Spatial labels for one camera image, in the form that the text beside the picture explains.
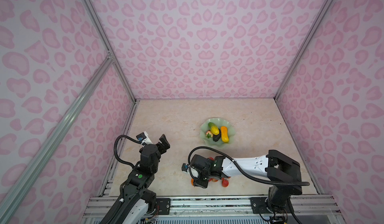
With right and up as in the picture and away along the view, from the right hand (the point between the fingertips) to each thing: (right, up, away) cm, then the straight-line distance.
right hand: (196, 180), depth 79 cm
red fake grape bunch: (+15, -1, 0) cm, 15 cm away
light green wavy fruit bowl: (+15, +29, +22) cm, 39 cm away
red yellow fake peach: (+8, +22, +16) cm, 28 cm away
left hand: (-19, +23, -1) cm, 30 cm away
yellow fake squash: (+18, +22, +16) cm, 32 cm away
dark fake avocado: (+13, +20, +15) cm, 28 cm away
